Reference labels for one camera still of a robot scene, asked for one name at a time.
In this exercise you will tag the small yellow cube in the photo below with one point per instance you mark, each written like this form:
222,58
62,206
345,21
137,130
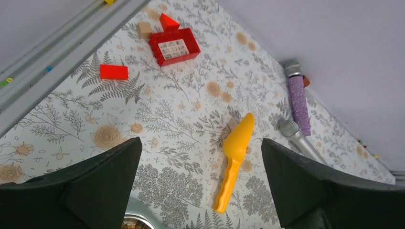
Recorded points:
109,2

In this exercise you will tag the red plastic block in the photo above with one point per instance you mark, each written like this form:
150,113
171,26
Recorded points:
170,47

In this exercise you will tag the floral table mat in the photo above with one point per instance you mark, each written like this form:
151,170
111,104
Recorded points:
182,113

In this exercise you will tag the orange-red triangular block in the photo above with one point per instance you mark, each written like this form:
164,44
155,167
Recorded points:
167,23

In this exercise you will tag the small brown block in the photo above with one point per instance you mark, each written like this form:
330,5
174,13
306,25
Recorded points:
306,81

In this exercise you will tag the small orange-red block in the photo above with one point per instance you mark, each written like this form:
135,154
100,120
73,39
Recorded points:
113,72

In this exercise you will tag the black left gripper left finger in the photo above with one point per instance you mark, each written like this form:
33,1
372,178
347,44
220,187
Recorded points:
92,194

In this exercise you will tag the small tan wooden cube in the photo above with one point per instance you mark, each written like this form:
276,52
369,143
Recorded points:
144,30

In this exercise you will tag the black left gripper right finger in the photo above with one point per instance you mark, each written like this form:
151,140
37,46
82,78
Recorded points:
310,195

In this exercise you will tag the silver metal microphone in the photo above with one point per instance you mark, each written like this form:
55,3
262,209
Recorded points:
291,130

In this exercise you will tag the yellow plastic scoop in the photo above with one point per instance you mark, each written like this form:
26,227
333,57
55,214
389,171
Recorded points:
235,146

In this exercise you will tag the purple glitter microphone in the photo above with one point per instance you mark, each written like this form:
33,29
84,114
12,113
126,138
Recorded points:
294,73

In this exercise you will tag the green double pet bowl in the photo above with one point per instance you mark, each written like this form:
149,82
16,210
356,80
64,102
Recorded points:
139,216

